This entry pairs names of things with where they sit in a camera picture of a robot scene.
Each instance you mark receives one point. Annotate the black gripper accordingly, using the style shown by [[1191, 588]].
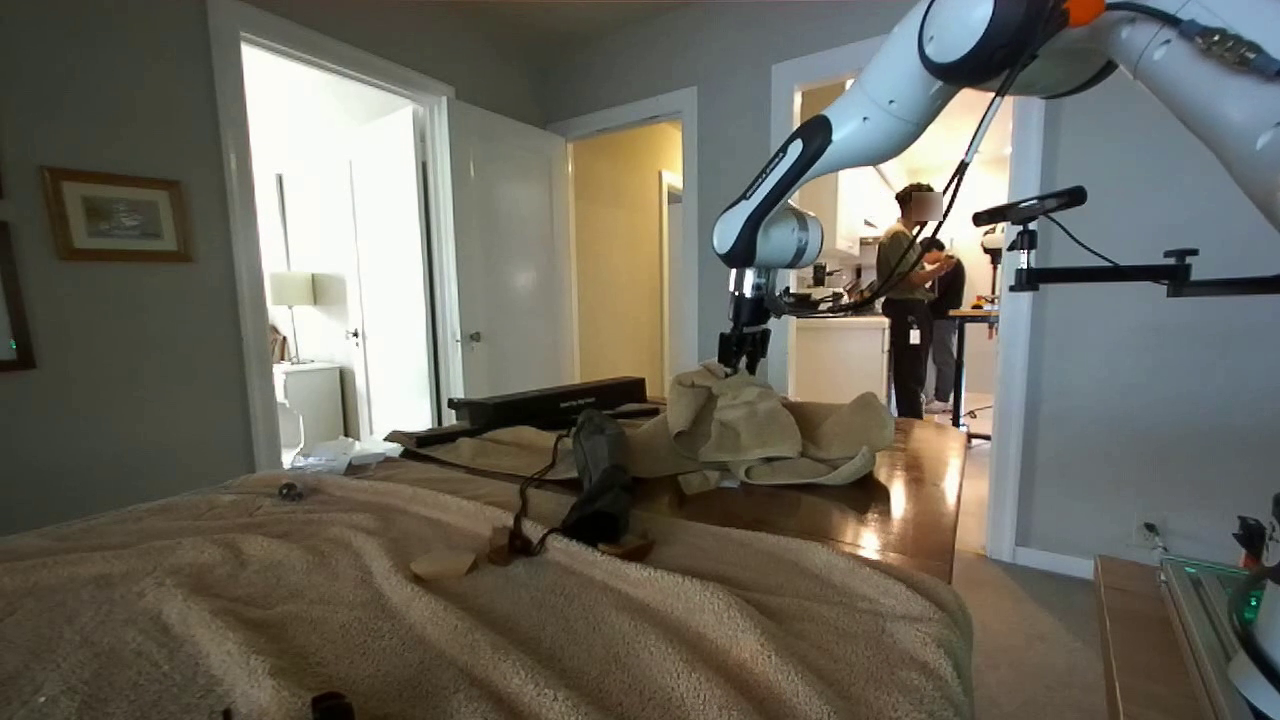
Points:
[[750, 314]]

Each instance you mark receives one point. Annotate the beige left towel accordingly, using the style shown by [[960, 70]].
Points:
[[386, 599]]

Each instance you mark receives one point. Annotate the yellow towel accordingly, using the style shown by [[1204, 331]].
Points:
[[722, 430]]

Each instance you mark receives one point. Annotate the standing person in kitchen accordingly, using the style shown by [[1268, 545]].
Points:
[[906, 274]]

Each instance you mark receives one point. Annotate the wooden framed landscape picture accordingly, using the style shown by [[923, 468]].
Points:
[[117, 216]]

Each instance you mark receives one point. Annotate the lower black framed picture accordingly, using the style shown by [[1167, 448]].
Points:
[[12, 317]]

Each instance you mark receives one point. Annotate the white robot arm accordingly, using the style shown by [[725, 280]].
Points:
[[1208, 61]]

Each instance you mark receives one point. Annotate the long black box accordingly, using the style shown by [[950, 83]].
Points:
[[555, 407]]

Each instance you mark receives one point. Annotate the white door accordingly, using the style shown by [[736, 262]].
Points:
[[508, 252]]

